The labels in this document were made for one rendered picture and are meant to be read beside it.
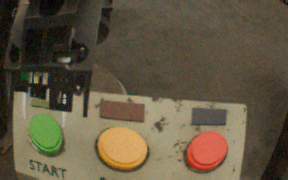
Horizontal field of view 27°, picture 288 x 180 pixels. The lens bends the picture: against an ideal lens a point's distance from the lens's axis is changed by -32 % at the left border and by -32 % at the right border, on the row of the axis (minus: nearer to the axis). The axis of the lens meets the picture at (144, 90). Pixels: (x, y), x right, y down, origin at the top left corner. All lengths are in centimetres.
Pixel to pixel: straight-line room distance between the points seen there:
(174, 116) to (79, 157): 10
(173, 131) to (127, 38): 110
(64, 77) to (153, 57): 131
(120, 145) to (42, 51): 27
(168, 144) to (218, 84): 104
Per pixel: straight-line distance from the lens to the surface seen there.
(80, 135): 67
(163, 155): 68
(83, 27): 44
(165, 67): 172
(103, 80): 86
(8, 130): 151
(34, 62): 42
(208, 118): 70
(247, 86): 174
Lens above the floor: 107
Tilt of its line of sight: 40 degrees down
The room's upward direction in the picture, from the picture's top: 10 degrees clockwise
